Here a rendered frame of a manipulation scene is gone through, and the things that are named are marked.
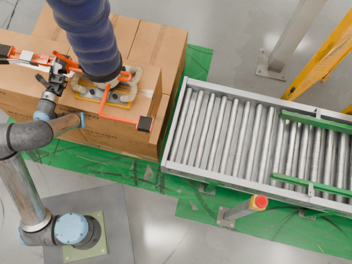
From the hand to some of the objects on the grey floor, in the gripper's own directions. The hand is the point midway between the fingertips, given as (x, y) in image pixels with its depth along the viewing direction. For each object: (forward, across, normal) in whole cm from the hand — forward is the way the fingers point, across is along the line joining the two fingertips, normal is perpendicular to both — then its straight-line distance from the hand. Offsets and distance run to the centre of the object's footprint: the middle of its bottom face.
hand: (58, 63), depth 185 cm
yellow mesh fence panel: (+68, -107, -173) cm, 214 cm away
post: (-53, -108, -126) cm, 174 cm away
